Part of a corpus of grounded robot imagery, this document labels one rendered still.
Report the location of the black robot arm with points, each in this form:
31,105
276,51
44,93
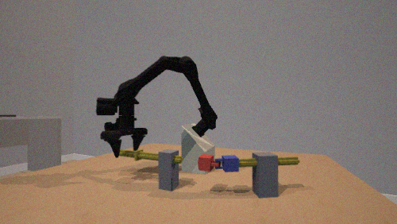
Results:
124,98

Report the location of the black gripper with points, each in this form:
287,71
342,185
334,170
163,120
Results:
126,127

